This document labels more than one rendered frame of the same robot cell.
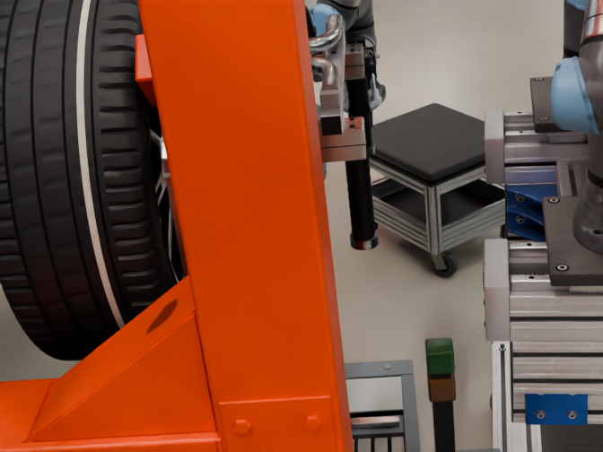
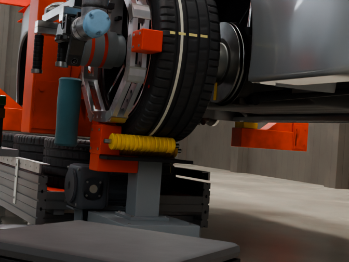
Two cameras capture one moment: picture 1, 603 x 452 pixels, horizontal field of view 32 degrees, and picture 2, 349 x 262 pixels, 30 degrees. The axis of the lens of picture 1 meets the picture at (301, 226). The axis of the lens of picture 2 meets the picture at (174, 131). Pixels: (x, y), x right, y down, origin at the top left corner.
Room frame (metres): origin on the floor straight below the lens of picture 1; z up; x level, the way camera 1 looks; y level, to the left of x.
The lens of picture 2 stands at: (3.79, -0.95, 0.53)
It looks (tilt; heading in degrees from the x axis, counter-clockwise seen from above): 1 degrees up; 148
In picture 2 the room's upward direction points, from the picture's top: 4 degrees clockwise
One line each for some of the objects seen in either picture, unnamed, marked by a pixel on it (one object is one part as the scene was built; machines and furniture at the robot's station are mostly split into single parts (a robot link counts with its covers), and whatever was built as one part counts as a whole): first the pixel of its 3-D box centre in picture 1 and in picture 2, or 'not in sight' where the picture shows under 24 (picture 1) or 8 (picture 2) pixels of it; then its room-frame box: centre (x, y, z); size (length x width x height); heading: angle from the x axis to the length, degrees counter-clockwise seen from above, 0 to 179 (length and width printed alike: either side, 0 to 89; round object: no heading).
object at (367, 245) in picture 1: (360, 198); (38, 53); (1.39, -0.09, 0.83); 0.04 x 0.04 x 0.16
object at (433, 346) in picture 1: (440, 355); (0, 100); (1.23, -0.18, 0.64); 0.04 x 0.04 x 0.04; 84
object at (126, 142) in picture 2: not in sight; (142, 143); (1.72, 0.21, 0.51); 0.29 x 0.06 x 0.06; 84
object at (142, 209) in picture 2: not in sight; (143, 192); (1.61, 0.29, 0.32); 0.40 x 0.30 x 0.28; 174
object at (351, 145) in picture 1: (334, 139); (47, 28); (1.40, -0.06, 0.93); 0.09 x 0.05 x 0.05; 84
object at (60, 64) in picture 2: (360, 113); (63, 43); (1.73, -0.13, 0.83); 0.04 x 0.04 x 0.16
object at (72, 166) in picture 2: not in sight; (116, 202); (1.35, 0.31, 0.26); 0.42 x 0.18 x 0.35; 84
